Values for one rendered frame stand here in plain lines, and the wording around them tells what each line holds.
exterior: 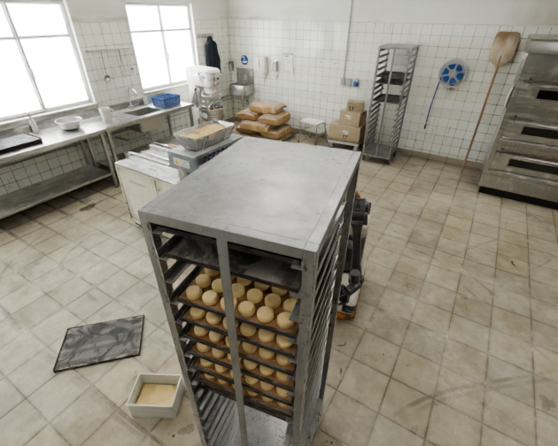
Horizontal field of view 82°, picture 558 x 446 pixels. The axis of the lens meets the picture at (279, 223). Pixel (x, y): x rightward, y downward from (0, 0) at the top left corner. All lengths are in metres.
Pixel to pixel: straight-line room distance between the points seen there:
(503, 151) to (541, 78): 0.94
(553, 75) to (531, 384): 3.52
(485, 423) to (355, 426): 0.86
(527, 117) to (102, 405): 5.40
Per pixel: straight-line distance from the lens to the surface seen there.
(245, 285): 1.09
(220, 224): 0.80
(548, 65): 5.23
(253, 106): 6.84
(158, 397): 2.61
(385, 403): 2.65
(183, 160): 3.05
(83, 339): 3.20
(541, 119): 5.34
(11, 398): 3.14
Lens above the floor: 2.25
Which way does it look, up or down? 33 degrees down
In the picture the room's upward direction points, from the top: straight up
